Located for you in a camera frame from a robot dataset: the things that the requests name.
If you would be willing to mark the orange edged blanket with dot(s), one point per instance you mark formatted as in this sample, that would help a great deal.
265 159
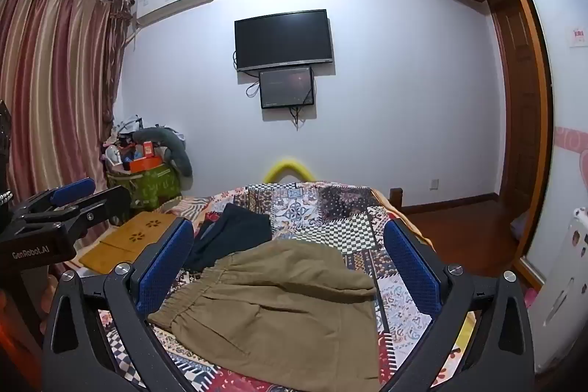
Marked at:
404 217

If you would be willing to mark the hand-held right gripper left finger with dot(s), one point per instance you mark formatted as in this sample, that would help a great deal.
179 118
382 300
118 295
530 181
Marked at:
165 268

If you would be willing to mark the wooden bed post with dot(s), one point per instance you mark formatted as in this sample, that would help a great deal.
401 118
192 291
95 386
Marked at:
397 195

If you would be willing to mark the khaki pants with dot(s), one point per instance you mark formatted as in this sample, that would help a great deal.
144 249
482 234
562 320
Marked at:
275 314

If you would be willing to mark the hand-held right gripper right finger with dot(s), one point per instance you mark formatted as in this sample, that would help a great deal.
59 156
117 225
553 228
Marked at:
409 263

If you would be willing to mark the orange box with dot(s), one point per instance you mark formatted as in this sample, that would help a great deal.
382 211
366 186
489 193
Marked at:
146 164

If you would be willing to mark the yellow curved foam piece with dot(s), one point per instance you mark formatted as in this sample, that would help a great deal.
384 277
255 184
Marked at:
287 164

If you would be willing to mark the brown wooden door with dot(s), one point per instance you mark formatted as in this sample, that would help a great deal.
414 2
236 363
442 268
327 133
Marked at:
519 98

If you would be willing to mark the red and white sticker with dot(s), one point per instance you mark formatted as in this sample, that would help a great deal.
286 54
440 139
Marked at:
577 36

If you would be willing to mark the black wall television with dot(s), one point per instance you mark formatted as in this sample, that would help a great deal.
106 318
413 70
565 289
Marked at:
282 38

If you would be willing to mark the small red box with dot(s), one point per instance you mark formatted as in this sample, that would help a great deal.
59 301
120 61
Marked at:
149 149

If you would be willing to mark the striped pink curtain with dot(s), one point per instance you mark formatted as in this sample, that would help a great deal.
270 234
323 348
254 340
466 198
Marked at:
55 75

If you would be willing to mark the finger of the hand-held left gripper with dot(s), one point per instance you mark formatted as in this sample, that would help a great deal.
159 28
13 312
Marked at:
105 203
73 190

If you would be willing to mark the dark pants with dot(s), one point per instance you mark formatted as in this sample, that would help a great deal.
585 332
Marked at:
234 231

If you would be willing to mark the jumbled small items pile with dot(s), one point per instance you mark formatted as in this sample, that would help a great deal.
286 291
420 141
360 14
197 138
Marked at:
120 144

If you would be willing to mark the white wall outlet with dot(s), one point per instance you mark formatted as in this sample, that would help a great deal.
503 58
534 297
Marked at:
434 184

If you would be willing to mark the patchwork printed blanket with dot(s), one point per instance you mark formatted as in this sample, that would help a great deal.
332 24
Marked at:
321 213

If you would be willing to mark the small black wall monitor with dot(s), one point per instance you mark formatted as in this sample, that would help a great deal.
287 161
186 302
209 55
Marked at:
285 88

